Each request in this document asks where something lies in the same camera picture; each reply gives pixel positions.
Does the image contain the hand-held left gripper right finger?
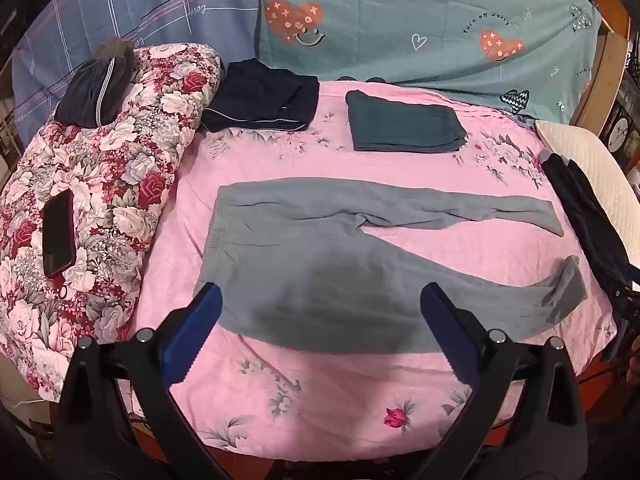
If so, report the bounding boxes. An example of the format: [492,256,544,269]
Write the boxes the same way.
[415,282,589,480]

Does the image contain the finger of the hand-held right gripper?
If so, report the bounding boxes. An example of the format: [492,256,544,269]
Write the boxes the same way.
[613,274,640,313]

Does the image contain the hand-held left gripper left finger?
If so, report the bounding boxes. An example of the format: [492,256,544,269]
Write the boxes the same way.
[55,282,224,480]

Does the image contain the grey pants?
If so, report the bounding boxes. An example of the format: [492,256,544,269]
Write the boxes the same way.
[192,177,589,354]

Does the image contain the folded dark teal pants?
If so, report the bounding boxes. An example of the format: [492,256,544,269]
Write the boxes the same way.
[345,89,469,154]

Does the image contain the folded navy pants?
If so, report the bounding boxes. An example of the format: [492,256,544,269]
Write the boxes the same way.
[200,58,321,134]

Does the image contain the dark navy garment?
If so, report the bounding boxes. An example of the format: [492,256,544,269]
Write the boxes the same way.
[540,152,637,292]

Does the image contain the white quilted pillow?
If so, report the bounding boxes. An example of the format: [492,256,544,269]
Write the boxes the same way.
[535,119,640,262]

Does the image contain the pink floral bedsheet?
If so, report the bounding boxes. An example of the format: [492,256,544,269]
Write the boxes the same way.
[127,80,619,464]

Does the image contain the black smartphone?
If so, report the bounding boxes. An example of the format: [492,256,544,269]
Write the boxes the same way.
[41,189,77,280]

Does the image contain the red floral quilt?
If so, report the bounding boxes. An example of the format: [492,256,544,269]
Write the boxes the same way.
[0,44,224,404]

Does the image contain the dark grey striped garment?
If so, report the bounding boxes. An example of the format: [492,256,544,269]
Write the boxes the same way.
[53,37,139,130]

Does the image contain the teal heart print blanket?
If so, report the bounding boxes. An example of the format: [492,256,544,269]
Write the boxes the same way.
[252,0,604,126]

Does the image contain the wooden bed frame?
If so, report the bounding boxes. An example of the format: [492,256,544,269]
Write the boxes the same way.
[570,5,632,131]

